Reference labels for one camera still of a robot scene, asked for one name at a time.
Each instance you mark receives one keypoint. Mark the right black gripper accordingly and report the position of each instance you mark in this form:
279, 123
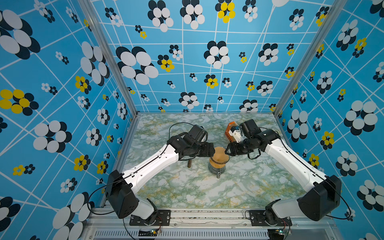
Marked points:
233, 147

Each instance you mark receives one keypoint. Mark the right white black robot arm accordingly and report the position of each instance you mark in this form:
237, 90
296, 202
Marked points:
323, 193

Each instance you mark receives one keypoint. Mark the right aluminium corner post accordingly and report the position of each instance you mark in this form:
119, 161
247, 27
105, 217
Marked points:
334, 12

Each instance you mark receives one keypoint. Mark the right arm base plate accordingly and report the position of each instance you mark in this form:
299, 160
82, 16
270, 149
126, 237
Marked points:
258, 219

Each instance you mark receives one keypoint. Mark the aluminium corner post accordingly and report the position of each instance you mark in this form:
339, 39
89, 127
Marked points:
334, 12
90, 15

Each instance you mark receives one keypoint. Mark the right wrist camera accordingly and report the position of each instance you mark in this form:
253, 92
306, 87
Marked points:
239, 136

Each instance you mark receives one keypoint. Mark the orange coffee filter pack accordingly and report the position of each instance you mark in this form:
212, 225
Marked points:
231, 131

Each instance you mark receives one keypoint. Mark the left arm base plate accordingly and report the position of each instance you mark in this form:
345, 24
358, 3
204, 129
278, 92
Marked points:
157, 219

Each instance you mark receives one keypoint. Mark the green circuit board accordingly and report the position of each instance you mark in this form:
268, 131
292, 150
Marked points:
148, 233
277, 234

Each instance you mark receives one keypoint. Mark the aluminium front rail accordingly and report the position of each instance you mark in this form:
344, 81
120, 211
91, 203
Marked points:
206, 224

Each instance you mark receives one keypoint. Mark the clear glass dripper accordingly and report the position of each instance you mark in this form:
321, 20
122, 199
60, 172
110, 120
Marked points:
220, 158

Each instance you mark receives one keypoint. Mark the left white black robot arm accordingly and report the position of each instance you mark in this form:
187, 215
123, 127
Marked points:
122, 187

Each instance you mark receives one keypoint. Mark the left aluminium corner post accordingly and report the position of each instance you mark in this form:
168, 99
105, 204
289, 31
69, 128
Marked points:
90, 15

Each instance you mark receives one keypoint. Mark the left green circuit board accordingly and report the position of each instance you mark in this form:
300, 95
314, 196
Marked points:
148, 233

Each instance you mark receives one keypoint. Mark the right green circuit board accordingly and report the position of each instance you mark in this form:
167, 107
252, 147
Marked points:
277, 234

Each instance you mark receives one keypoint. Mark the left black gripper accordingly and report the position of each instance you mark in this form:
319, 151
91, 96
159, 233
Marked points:
209, 150

